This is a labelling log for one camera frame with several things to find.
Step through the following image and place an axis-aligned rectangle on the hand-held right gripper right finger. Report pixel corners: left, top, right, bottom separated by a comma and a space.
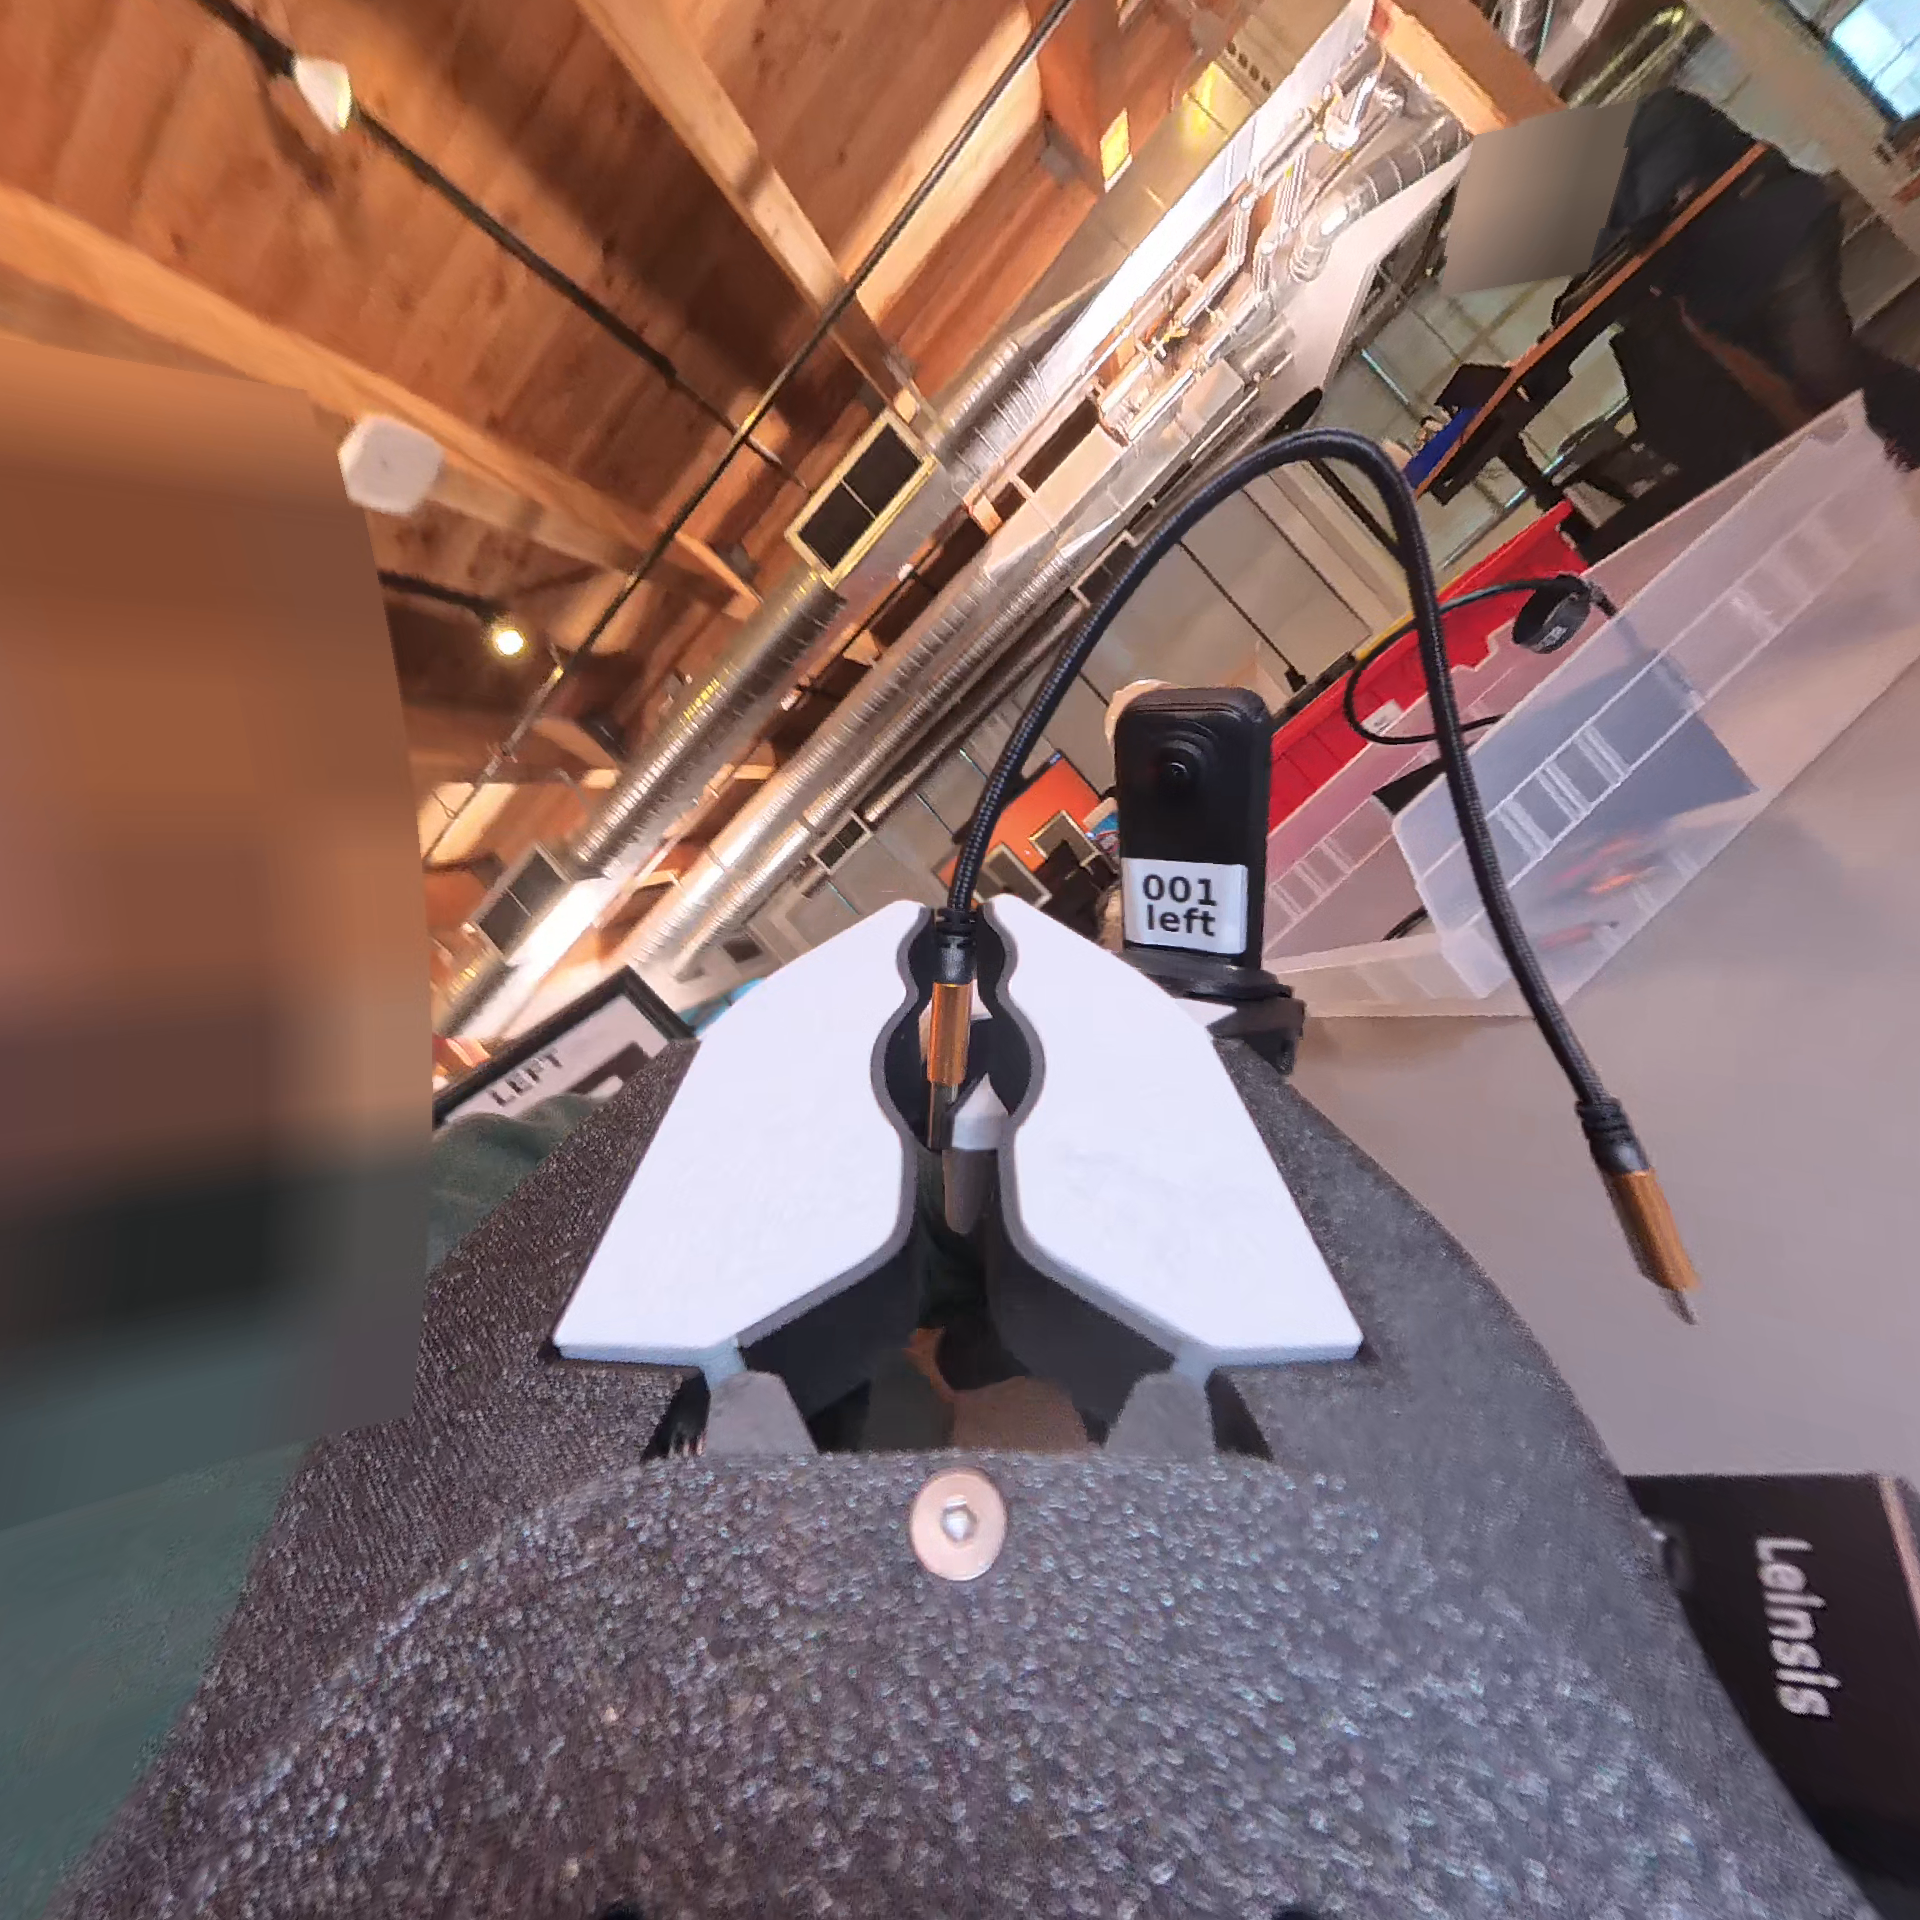
976, 895, 1365, 1371

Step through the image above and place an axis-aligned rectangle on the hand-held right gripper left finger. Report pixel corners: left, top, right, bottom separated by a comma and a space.
552, 897, 926, 1371

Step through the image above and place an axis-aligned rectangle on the white translucent plastic bin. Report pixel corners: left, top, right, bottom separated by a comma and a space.
1267, 397, 1920, 1011

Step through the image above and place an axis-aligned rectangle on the black usb hub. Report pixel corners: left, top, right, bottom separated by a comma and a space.
1623, 1474, 1920, 1883

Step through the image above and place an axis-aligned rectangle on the orange display screen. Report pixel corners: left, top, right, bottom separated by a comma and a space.
981, 752, 1103, 903

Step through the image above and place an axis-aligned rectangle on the large red bin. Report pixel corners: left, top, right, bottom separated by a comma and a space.
1267, 504, 1595, 842

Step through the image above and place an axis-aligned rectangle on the black framed sign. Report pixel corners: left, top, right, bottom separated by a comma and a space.
432, 967, 683, 1131

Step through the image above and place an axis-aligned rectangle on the ceiling air vent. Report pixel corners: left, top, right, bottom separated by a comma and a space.
784, 413, 939, 578

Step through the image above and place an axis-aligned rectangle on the white ceiling sensor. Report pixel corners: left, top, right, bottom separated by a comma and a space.
335, 415, 446, 516

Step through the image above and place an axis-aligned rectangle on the person's green torso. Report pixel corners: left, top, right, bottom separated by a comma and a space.
0, 1097, 662, 1920

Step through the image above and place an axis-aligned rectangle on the silver ventilation duct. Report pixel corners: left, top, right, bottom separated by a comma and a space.
570, 321, 1059, 881
614, 510, 1157, 978

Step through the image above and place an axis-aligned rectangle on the thin black cable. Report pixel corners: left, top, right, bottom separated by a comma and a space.
1340, 575, 1619, 746

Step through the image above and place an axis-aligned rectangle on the wooden desk black frame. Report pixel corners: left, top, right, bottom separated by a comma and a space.
1409, 141, 1778, 513

